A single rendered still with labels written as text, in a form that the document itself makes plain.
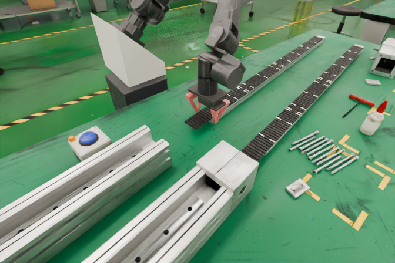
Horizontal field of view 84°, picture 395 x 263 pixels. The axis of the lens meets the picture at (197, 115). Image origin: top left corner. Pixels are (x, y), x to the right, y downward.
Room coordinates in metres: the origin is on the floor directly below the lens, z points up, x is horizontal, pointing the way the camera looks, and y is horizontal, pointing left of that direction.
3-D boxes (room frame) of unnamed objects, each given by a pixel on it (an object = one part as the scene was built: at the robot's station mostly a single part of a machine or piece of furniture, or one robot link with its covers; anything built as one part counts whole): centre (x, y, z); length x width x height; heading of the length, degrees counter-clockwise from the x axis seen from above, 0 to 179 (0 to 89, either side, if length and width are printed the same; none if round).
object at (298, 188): (0.30, -0.24, 0.78); 0.05 x 0.03 x 0.01; 121
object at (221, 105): (0.52, -0.05, 0.85); 0.07 x 0.07 x 0.09; 47
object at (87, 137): (0.40, 0.28, 0.84); 0.04 x 0.04 x 0.02
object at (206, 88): (0.54, -0.03, 0.92); 0.10 x 0.07 x 0.07; 47
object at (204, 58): (0.53, -0.03, 0.98); 0.07 x 0.06 x 0.07; 39
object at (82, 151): (0.40, 0.27, 0.81); 0.10 x 0.08 x 0.06; 46
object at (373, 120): (0.49, -0.52, 0.84); 0.04 x 0.04 x 0.12
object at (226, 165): (0.31, -0.06, 0.83); 0.12 x 0.09 x 0.10; 46
